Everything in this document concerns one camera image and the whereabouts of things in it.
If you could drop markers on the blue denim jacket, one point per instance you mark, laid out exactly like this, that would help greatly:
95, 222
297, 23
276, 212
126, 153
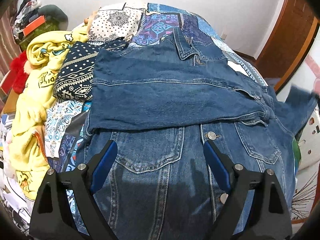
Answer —
160, 104

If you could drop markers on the orange box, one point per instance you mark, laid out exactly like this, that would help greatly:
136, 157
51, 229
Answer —
33, 25

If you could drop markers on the white wall socket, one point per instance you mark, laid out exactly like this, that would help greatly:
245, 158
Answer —
223, 36

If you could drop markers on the white sliding wardrobe door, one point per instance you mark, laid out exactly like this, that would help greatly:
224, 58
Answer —
306, 193

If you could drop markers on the blue patchwork bed cover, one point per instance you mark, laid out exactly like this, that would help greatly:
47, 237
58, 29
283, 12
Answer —
139, 28

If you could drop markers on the yellow printed blanket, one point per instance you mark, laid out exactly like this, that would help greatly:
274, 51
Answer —
45, 53

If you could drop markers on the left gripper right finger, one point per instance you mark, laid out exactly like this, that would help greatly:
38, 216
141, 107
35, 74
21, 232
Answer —
255, 208

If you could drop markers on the green patterned storage bag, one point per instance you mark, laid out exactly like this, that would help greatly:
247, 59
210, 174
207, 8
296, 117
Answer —
45, 27

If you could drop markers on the brown wooden door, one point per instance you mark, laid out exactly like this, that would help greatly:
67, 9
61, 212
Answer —
288, 43

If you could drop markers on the striped red curtain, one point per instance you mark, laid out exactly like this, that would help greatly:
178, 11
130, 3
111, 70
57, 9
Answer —
9, 49

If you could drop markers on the red plush toy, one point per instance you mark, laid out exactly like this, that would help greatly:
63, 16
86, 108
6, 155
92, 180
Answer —
17, 67

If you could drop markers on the navy dotted patterned cloth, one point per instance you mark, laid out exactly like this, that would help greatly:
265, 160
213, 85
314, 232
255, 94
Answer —
74, 80

